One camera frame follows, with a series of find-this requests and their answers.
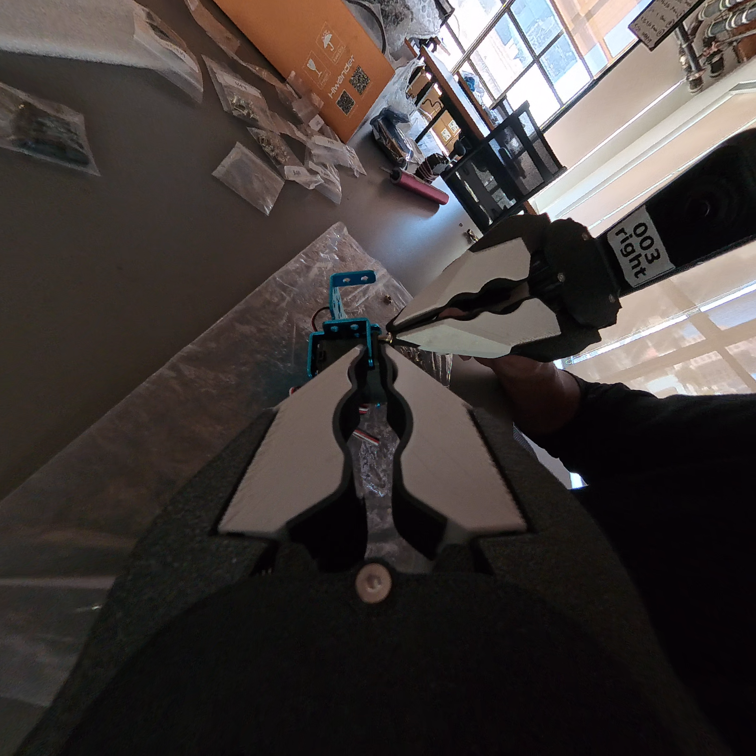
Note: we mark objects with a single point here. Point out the small bag of black parts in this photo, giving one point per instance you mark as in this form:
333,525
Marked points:
47,130

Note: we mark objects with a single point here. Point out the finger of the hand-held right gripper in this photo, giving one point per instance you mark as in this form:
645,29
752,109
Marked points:
496,334
472,271

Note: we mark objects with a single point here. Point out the window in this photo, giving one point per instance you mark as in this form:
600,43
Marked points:
520,47

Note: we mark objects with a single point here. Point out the black office chair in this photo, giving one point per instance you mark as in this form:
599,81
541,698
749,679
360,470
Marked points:
508,159

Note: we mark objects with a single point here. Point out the clear plastic bag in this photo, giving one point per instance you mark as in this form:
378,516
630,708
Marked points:
147,443

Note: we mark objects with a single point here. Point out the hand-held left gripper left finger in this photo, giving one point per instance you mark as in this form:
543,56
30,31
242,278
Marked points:
283,472

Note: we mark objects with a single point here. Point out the white foam sheet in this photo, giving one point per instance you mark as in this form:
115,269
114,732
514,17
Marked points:
59,29

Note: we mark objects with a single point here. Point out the orange cardboard box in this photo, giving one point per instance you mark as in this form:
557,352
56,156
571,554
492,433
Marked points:
283,53

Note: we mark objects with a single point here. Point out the pile of small screw bags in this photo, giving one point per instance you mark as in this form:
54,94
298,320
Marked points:
260,136

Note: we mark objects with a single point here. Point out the person's black clothed torso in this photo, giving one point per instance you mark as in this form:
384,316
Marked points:
679,590

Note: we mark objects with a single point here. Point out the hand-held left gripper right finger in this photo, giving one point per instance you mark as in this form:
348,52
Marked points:
460,472

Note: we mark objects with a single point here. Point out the bag of blue metal parts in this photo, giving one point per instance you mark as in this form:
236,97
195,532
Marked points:
393,133

